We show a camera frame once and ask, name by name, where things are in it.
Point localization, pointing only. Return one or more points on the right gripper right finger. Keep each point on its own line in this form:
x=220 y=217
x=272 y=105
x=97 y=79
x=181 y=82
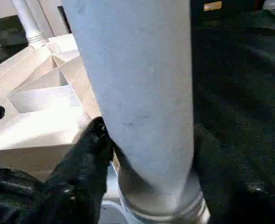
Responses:
x=240 y=186

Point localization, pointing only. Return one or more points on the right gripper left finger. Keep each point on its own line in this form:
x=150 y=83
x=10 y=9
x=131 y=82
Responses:
x=81 y=177

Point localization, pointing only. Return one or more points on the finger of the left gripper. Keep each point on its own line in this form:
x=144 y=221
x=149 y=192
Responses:
x=11 y=196

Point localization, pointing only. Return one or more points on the white plastic table top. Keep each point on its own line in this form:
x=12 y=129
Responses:
x=39 y=121

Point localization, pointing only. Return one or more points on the white plastic table leg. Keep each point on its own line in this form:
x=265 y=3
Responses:
x=29 y=21
x=137 y=93

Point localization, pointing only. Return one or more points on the black table mat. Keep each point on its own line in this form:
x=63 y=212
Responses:
x=240 y=84

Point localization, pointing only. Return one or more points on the black cabinet with yellow label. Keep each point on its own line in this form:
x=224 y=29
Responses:
x=216 y=8

